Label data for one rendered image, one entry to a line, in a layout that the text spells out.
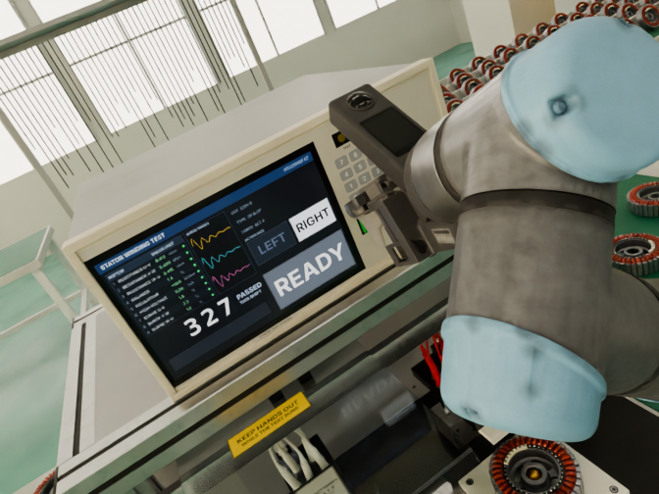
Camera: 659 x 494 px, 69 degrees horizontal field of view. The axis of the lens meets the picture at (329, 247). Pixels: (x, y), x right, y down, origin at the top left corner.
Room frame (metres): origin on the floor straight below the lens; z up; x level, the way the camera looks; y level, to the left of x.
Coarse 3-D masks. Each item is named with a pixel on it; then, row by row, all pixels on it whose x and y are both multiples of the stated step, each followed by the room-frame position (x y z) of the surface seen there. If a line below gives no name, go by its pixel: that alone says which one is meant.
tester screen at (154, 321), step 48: (240, 192) 0.48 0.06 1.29; (288, 192) 0.50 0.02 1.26; (144, 240) 0.46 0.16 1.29; (192, 240) 0.47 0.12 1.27; (240, 240) 0.48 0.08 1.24; (144, 288) 0.45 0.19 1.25; (192, 288) 0.46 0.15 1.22; (240, 288) 0.47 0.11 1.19; (144, 336) 0.44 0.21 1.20; (240, 336) 0.46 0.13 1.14
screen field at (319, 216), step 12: (324, 204) 0.51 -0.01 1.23; (300, 216) 0.50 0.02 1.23; (312, 216) 0.50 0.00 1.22; (324, 216) 0.50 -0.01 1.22; (276, 228) 0.49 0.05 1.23; (288, 228) 0.49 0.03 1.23; (300, 228) 0.50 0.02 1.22; (312, 228) 0.50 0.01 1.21; (252, 240) 0.48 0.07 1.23; (264, 240) 0.48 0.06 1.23; (276, 240) 0.49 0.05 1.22; (288, 240) 0.49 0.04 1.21; (300, 240) 0.49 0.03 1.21; (252, 252) 0.48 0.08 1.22; (264, 252) 0.48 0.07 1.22; (276, 252) 0.49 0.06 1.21
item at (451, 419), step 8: (432, 408) 0.55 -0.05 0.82; (440, 408) 0.55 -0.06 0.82; (440, 416) 0.53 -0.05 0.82; (448, 416) 0.53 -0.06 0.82; (456, 416) 0.52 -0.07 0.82; (448, 424) 0.51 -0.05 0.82; (456, 424) 0.51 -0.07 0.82; (464, 424) 0.51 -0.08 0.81; (456, 432) 0.51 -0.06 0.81; (464, 432) 0.51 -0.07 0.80; (472, 432) 0.52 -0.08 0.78; (464, 440) 0.51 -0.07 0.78
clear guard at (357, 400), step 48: (288, 384) 0.45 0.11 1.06; (336, 384) 0.42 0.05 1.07; (384, 384) 0.39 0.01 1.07; (288, 432) 0.38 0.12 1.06; (336, 432) 0.35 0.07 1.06; (384, 432) 0.33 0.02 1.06; (432, 432) 0.31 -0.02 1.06; (192, 480) 0.37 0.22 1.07; (240, 480) 0.35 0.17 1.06; (288, 480) 0.32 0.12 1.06; (336, 480) 0.30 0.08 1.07; (384, 480) 0.28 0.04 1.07; (432, 480) 0.26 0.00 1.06; (480, 480) 0.26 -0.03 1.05
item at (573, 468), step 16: (496, 448) 0.45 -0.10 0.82; (512, 448) 0.44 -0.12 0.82; (528, 448) 0.43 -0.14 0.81; (544, 448) 0.42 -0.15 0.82; (560, 448) 0.41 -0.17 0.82; (496, 464) 0.43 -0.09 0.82; (512, 464) 0.43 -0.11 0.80; (528, 464) 0.42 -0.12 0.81; (544, 464) 0.42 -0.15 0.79; (560, 464) 0.39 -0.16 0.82; (576, 464) 0.39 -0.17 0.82; (496, 480) 0.41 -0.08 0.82; (512, 480) 0.41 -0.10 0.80; (528, 480) 0.40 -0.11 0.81; (544, 480) 0.39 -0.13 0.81; (560, 480) 0.37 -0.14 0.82; (576, 480) 0.37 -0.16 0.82
